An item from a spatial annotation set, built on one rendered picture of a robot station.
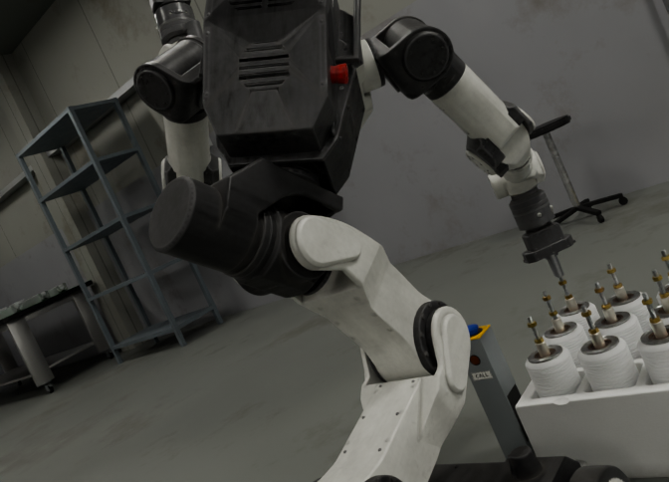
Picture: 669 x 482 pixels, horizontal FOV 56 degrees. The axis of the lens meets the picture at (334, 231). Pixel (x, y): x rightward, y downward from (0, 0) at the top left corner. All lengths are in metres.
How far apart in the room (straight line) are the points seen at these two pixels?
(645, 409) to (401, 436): 0.50
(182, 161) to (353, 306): 0.50
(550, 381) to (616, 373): 0.13
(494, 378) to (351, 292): 0.58
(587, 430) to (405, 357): 0.44
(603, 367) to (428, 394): 0.40
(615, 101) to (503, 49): 0.72
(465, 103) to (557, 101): 2.83
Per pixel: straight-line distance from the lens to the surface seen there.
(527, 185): 1.53
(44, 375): 7.23
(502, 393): 1.54
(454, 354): 1.14
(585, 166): 4.04
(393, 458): 1.06
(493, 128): 1.22
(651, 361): 1.34
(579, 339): 1.51
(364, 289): 1.03
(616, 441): 1.41
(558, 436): 1.44
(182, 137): 1.30
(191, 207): 0.86
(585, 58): 3.94
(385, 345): 1.14
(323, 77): 0.97
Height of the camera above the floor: 0.77
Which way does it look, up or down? 4 degrees down
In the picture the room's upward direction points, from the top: 25 degrees counter-clockwise
